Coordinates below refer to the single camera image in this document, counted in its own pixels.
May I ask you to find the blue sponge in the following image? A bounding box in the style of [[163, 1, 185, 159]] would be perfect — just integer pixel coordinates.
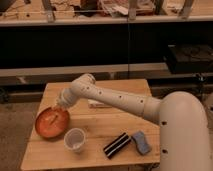
[[132, 131, 152, 155]]

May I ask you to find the wooden table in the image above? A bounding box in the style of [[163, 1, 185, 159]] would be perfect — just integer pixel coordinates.
[[20, 78, 174, 171]]

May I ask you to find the orange pepper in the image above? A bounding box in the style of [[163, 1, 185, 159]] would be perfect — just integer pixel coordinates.
[[46, 115, 58, 125]]

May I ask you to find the black white striped block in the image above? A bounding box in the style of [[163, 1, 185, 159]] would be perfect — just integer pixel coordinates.
[[103, 133, 131, 159]]

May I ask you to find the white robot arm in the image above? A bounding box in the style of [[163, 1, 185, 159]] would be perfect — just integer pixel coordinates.
[[56, 74, 213, 171]]

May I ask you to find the orange ceramic bowl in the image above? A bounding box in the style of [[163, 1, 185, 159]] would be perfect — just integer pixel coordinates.
[[34, 105, 72, 139]]

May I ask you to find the metal shelf rack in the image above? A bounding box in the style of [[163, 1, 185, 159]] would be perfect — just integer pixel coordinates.
[[0, 0, 213, 77]]

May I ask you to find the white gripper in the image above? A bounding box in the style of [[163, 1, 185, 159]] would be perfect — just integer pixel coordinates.
[[56, 88, 78, 108]]

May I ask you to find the clear plastic cup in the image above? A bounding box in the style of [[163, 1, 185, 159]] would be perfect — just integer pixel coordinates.
[[64, 128, 86, 153]]

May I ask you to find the black box on shelf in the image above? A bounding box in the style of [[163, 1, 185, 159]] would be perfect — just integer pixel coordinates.
[[164, 44, 213, 74]]

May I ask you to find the small white block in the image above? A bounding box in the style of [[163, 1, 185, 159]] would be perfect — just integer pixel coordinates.
[[88, 99, 111, 108]]

